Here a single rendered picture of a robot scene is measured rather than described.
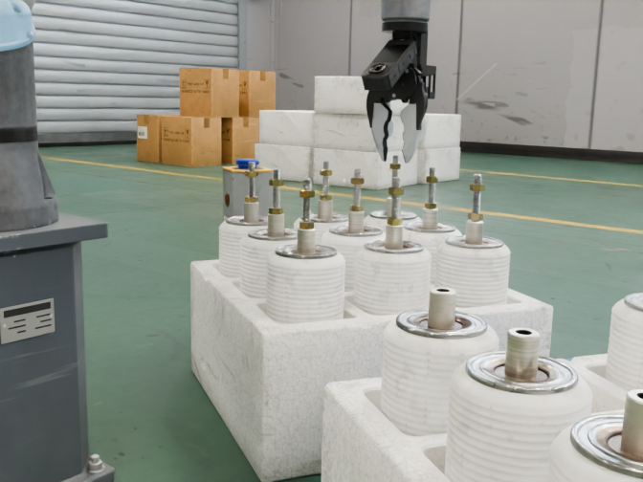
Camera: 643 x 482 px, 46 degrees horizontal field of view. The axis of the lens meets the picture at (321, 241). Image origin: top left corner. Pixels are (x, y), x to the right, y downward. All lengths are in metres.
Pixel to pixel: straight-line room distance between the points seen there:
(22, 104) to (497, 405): 0.55
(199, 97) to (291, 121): 1.00
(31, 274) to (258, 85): 4.38
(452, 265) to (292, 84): 7.06
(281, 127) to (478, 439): 3.63
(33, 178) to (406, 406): 0.44
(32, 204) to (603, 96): 5.72
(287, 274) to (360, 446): 0.31
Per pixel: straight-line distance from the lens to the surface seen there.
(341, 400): 0.67
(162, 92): 7.09
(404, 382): 0.62
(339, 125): 3.82
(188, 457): 0.98
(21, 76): 0.82
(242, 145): 5.00
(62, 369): 0.86
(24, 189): 0.81
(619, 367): 0.77
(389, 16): 1.20
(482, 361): 0.56
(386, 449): 0.59
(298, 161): 3.99
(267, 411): 0.88
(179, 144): 4.81
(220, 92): 4.86
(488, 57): 6.72
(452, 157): 4.28
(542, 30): 6.53
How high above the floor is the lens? 0.44
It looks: 11 degrees down
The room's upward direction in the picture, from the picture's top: 1 degrees clockwise
